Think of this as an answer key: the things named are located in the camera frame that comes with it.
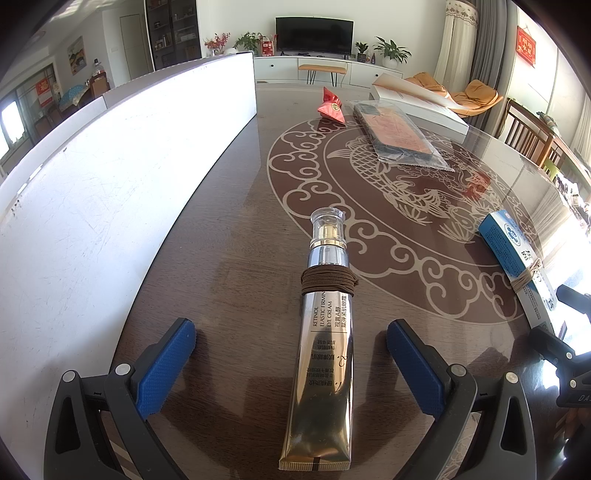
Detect phone case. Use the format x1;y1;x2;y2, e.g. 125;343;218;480
353;100;452;170

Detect blue and white box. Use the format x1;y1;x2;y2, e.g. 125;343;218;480
477;209;560;336

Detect wooden chair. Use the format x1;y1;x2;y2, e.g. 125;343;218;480
501;97;591;186

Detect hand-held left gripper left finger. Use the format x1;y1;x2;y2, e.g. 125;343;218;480
44;317;197;480

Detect grey curtain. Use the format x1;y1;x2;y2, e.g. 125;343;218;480
468;0;519;134

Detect orange top stool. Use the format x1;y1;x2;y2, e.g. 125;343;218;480
297;63;348;87

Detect brown hair tie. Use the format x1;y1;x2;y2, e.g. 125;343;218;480
298;264;360;297

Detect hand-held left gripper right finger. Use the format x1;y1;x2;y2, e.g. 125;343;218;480
387;318;539;480

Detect framed wall painting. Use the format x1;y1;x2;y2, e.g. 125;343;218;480
67;35;88;76

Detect red wall hanging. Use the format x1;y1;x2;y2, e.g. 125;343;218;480
516;25;537;69

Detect leafy green potted plant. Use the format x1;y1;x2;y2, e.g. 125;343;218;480
233;31;269;57

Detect white television cabinet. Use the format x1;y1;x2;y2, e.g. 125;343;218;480
253;55;417;89

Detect silver eye cream tube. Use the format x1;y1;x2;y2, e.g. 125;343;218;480
278;207;360;472

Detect tan rubber band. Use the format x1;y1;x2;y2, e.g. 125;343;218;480
509;257;546;292

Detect black television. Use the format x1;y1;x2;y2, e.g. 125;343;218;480
275;17;355;55

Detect red pyramid packet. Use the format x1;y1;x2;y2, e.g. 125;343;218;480
317;86;347;126

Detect blue patterned cloth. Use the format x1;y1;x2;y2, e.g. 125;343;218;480
59;85;94;108

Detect orange lounge chair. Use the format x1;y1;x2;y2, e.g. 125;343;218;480
405;71;504;117

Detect dark glass display cabinet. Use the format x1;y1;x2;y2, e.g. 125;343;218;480
145;0;202;71

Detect large green potted plant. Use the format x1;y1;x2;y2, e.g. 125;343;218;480
373;36;413;71

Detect cream curtain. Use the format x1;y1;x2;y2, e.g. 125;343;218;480
433;0;478;93

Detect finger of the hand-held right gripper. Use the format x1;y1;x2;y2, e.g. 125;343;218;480
556;284;591;325
528;325;591;376

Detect red flowers in vase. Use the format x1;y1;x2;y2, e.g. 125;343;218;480
204;32;232;58

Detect large white box with flap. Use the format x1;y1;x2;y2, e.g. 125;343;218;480
370;73;470;136

